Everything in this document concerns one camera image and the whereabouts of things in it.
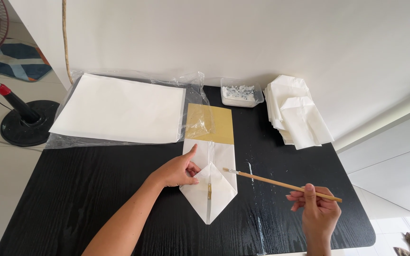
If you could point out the white paper bag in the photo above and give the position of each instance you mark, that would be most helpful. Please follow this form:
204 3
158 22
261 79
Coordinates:
210 181

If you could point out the clear plastic wrap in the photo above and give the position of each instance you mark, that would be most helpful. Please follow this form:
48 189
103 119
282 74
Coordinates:
130 106

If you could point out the yellow cardboard template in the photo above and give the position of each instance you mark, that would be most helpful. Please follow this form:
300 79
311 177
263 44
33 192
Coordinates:
215 124

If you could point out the wooden glue brush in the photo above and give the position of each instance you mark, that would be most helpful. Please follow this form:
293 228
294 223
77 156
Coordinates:
279 184

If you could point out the plastic container of white glue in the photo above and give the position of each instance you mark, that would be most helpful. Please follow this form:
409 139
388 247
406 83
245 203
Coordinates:
241 93

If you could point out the red and black standing fan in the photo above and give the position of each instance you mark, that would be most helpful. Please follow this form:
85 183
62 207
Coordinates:
5 81

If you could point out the person's right hand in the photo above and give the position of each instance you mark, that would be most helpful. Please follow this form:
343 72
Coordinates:
317 209

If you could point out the blue patterned floor mat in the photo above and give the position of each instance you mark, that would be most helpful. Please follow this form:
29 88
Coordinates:
20 60

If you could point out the person's left hand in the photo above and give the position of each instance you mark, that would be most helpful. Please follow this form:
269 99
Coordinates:
174 172

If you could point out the stack of white paper sheets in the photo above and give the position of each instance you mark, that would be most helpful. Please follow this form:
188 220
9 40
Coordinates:
119 108

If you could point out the pile of finished paper bags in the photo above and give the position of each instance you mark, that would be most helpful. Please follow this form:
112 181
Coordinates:
295 112

